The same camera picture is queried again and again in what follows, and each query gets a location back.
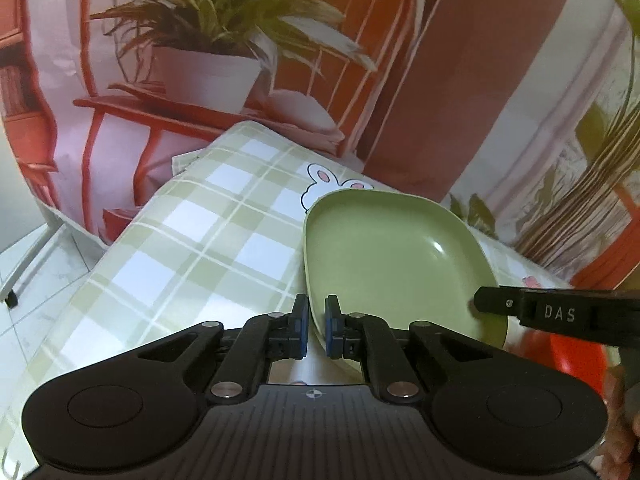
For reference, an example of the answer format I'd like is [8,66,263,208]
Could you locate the person's right hand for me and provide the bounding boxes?
[599,365,639,480]

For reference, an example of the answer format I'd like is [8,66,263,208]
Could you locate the white backdrop stand leg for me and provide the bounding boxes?
[1,200,63,309]

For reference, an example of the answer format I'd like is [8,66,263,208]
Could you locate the printed room backdrop cloth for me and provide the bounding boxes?
[1,0,639,289]

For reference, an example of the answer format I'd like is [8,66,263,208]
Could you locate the green checkered tablecloth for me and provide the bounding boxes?
[0,119,576,480]

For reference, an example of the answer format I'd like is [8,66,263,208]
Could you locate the green square plate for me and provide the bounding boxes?
[303,190,508,384]

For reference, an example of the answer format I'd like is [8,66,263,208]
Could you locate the red plastic bowl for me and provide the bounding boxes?
[513,330,608,391]

